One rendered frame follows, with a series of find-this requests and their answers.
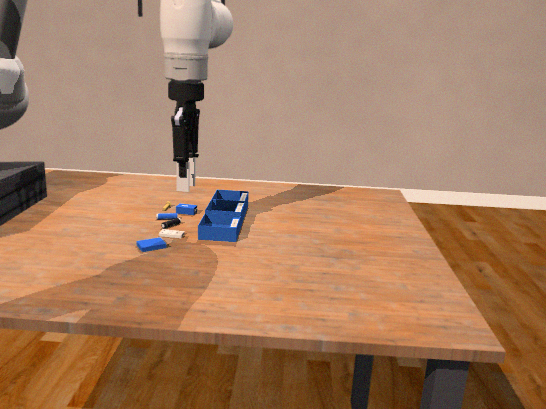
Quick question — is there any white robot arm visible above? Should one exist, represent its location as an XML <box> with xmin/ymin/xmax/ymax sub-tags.
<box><xmin>0</xmin><ymin>0</ymin><xmax>233</xmax><ymax>130</ymax></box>

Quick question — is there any black aa battery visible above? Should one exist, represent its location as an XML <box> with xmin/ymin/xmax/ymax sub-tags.
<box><xmin>161</xmin><ymin>218</ymin><xmax>181</xmax><ymax>229</ymax></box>

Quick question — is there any blue aa battery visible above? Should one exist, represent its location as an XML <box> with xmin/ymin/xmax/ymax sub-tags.
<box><xmin>156</xmin><ymin>213</ymin><xmax>178</xmax><ymax>220</ymax></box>

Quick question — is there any blue nine-volt battery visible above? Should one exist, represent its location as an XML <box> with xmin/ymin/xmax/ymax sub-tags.
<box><xmin>176</xmin><ymin>203</ymin><xmax>198</xmax><ymax>215</ymax></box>

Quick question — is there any white domino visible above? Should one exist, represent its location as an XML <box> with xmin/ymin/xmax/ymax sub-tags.
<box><xmin>159</xmin><ymin>229</ymin><xmax>184</xmax><ymax>238</ymax></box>

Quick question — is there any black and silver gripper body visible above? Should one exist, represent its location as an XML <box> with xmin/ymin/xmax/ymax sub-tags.
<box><xmin>168</xmin><ymin>81</ymin><xmax>204</xmax><ymax>126</ymax></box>

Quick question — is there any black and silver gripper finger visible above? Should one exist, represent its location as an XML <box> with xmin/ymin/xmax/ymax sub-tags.
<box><xmin>189</xmin><ymin>108</ymin><xmax>200</xmax><ymax>186</ymax></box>
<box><xmin>171</xmin><ymin>108</ymin><xmax>194</xmax><ymax>192</ymax></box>

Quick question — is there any blue three-compartment bin rack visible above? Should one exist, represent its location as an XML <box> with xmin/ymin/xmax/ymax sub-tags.
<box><xmin>198</xmin><ymin>190</ymin><xmax>249</xmax><ymax>242</ymax></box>

